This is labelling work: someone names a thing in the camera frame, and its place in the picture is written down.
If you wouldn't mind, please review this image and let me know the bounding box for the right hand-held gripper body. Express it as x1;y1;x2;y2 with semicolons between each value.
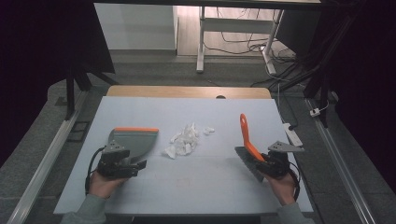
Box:
264;140;305;179

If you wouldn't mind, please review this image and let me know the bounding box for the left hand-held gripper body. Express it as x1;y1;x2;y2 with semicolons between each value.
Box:
97;139;135;180

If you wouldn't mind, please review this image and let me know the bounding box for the grey dustpan with orange edge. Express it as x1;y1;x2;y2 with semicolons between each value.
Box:
106;126;160;166

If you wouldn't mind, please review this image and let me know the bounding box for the grey brush with orange handle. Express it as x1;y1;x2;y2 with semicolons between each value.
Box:
233;113;266;183

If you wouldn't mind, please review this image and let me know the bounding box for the pile of white paper scraps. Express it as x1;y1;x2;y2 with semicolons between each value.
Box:
162;122;201;160

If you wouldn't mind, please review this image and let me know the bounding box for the person's right hand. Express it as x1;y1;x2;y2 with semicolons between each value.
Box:
264;172;297;207

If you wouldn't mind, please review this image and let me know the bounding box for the person's left hand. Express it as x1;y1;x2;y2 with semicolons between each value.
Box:
88;170;129;200

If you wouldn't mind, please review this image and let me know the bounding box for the white power strip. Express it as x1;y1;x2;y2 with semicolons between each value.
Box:
282;122;304;148

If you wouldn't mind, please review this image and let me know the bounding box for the pale blue table board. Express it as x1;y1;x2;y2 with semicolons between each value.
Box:
53;95;314;217

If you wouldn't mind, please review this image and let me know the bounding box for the wooden table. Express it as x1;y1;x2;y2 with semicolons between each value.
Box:
106;85;273;100

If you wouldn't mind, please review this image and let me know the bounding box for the black metal stand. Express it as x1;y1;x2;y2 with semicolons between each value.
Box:
270;8;359;129
64;52;120;121

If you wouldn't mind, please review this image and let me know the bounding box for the dark curtain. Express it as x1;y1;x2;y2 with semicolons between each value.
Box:
320;0;396;194
0;0;117;160

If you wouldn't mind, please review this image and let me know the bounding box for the white cabinet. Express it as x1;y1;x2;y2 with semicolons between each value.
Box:
93;3;179;51

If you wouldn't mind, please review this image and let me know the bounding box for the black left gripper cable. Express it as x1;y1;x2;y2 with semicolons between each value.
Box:
84;146;106;196

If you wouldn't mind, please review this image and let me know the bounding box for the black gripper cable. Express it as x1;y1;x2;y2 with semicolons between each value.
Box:
84;146;106;196
288;161;302;202

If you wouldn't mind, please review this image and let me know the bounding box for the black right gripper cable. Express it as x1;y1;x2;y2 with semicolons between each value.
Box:
288;161;302;202

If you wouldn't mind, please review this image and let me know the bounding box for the aluminium rail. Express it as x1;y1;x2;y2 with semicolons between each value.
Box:
304;97;378;224
6;90;92;224

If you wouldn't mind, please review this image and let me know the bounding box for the tangle of floor cables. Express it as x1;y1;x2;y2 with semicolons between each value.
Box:
204;7;302;89

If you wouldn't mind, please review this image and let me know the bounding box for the white desk frame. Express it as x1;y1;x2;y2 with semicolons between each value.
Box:
195;6;286;76

